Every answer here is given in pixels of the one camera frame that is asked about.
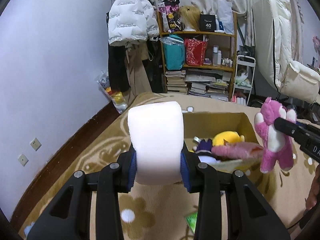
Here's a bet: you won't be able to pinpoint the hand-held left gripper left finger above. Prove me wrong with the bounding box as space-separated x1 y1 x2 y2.
26 140 137 240

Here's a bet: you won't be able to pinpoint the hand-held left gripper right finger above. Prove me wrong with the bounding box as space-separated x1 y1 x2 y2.
179 140 292 240

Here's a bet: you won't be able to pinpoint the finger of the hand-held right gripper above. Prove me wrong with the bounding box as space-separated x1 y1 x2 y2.
296 121 320 132
274 117 309 143

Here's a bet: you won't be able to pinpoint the pink bear plush toy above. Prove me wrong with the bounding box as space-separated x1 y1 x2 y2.
254 96 298 173

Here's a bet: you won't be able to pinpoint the purple white plush toy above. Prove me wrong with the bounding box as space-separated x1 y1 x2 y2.
192 137 218 163

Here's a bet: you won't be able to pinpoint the cardboard box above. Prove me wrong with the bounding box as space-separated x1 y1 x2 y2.
182 112 272 196

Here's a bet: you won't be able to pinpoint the pink fluffy cloth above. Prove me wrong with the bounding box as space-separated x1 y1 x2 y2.
211 142 264 161

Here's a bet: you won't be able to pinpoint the yellow plush toy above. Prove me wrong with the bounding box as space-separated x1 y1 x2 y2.
212 130 245 147

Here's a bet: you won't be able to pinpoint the person's right hand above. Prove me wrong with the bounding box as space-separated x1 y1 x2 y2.
305 165 320 212

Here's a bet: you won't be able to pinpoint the green card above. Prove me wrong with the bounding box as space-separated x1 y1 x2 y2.
184 212 198 234

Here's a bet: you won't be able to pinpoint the white brown plush toy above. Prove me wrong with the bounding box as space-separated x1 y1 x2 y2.
235 69 250 87

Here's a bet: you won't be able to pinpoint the clear bag of toys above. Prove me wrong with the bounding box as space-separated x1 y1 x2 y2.
97 70 127 114

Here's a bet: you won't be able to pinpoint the white metal cart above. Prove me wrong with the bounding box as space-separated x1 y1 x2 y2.
231 54 256 107

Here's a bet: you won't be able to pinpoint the white recliner chair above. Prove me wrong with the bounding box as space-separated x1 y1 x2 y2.
251 0 320 104

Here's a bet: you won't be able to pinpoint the pile of magazines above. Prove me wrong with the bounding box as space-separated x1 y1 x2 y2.
186 70 232 102

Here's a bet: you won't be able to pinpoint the stack of books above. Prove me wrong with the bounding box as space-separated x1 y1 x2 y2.
165 70 188 95

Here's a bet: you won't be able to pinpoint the wooden shelf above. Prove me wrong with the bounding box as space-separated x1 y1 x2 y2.
156 11 238 102

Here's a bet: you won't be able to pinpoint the beige pants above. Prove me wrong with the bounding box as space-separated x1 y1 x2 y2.
124 44 153 101

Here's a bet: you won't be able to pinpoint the black hanging garment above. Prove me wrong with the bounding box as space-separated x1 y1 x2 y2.
145 39 167 93

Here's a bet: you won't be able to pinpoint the black coat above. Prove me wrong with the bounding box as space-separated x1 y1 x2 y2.
108 40 131 93

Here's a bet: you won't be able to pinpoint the red bag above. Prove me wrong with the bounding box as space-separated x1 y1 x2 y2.
184 38 208 67

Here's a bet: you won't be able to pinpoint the teal bag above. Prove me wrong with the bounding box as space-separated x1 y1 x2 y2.
161 35 186 71

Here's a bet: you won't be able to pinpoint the white plastic bag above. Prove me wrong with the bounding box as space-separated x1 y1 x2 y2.
217 0 235 34

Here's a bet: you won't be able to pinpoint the black box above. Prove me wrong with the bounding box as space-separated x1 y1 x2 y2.
199 14 217 32

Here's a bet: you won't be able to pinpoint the blonde wig head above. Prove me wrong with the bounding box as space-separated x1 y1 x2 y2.
178 5 200 32

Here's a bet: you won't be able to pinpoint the white puffer jacket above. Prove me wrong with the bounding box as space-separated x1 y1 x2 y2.
107 0 160 47

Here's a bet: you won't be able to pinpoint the pink black accessories pack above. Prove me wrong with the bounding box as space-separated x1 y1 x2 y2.
160 0 183 33

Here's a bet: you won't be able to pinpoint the black cable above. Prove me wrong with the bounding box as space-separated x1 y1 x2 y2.
286 205 320 231

